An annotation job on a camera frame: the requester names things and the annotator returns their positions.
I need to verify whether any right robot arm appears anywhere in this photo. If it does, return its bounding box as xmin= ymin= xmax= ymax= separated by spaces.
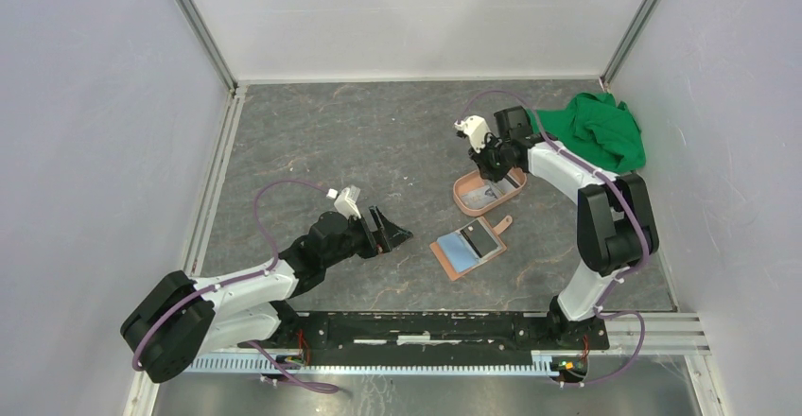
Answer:
xmin=454 ymin=106 xmax=659 ymax=348

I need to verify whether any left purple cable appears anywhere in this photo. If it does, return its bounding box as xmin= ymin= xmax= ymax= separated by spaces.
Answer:
xmin=130 ymin=179 xmax=333 ymax=395

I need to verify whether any purple cable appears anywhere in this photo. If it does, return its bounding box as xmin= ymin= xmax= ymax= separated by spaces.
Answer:
xmin=461 ymin=90 xmax=653 ymax=390
xmin=130 ymin=179 xmax=333 ymax=395

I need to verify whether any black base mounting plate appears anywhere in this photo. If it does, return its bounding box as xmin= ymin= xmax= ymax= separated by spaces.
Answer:
xmin=259 ymin=311 xmax=610 ymax=367

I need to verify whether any pink oval tray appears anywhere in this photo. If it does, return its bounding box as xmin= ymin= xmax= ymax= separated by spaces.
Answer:
xmin=452 ymin=168 xmax=527 ymax=217

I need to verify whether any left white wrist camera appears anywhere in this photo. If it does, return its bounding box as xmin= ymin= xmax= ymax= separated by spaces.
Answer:
xmin=326 ymin=185 xmax=362 ymax=219

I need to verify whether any grey slotted cable duct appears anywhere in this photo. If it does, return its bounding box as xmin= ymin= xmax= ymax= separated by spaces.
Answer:
xmin=164 ymin=353 xmax=555 ymax=377

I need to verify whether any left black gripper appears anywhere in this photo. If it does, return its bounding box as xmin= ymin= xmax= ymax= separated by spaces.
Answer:
xmin=323 ymin=204 xmax=412 ymax=269

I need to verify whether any tan leather card holder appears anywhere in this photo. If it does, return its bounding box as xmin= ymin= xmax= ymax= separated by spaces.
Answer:
xmin=429 ymin=216 xmax=513 ymax=281

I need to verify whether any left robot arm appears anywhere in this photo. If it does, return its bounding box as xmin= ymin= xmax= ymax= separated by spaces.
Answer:
xmin=120 ymin=206 xmax=413 ymax=383

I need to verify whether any black card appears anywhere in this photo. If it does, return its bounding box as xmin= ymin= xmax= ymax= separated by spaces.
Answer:
xmin=459 ymin=218 xmax=502 ymax=259

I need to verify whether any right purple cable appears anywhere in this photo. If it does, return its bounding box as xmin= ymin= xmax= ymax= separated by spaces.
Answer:
xmin=461 ymin=90 xmax=653 ymax=390

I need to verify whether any green cloth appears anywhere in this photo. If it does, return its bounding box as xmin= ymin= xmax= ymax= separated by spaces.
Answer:
xmin=537 ymin=93 xmax=647 ymax=174

